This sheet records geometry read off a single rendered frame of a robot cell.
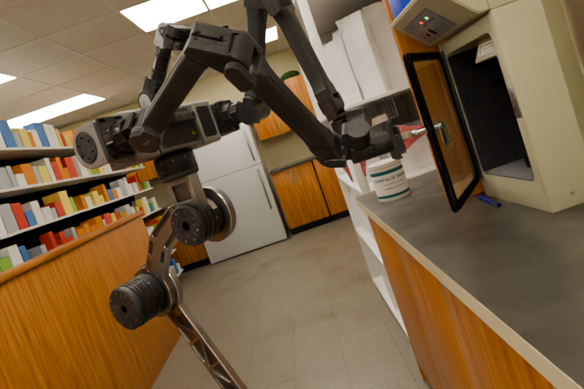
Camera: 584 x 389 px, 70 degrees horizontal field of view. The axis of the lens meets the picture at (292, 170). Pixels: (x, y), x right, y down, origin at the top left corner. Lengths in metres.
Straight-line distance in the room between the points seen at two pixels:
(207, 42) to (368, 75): 1.51
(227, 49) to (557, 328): 0.69
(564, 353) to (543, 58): 0.66
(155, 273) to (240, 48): 1.18
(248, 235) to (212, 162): 1.14
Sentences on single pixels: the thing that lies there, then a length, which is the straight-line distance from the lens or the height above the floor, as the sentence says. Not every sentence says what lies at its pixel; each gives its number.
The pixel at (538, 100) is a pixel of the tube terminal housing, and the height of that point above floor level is 1.19.
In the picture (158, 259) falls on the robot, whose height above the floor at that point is 1.01.
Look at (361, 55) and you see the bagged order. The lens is 2.28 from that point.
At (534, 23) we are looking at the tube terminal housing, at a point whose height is 1.35.
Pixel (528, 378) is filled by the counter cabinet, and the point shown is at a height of 0.81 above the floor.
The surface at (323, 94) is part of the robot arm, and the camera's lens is 1.35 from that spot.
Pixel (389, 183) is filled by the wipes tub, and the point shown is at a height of 1.01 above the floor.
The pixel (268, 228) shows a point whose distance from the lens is 5.93.
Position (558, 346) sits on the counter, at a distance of 0.64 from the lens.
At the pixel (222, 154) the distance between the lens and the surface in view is 5.87.
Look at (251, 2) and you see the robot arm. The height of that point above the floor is 1.74.
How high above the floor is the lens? 1.28
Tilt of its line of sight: 4 degrees down
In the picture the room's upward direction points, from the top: 19 degrees counter-clockwise
